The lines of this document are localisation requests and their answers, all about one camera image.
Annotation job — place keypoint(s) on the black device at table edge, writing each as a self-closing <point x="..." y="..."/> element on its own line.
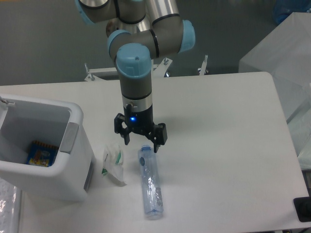
<point x="303" y="208"/>

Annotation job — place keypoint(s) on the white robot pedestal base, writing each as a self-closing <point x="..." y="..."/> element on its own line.
<point x="158" y="70"/>

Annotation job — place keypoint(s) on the white green wrapper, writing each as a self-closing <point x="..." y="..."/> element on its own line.
<point x="113" y="159"/>

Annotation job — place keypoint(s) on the frosted plastic storage box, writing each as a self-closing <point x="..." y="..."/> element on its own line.
<point x="285" y="53"/>

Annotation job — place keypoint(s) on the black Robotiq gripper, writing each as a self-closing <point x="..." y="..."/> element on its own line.
<point x="140" y="123"/>

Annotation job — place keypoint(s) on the metal table clamp bolt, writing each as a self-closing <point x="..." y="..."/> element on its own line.
<point x="202" y="70"/>

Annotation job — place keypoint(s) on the clear blue plastic bottle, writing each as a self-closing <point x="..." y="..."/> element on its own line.
<point x="150" y="183"/>

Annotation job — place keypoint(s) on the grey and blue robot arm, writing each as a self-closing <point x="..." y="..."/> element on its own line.
<point x="132" y="54"/>

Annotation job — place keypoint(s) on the blue water jug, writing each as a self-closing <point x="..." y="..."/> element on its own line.
<point x="283" y="8"/>

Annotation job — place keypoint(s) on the blue yellow snack packet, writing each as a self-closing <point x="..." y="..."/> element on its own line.
<point x="42" y="154"/>

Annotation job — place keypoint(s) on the white trash can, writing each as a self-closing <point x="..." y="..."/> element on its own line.
<point x="24" y="120"/>

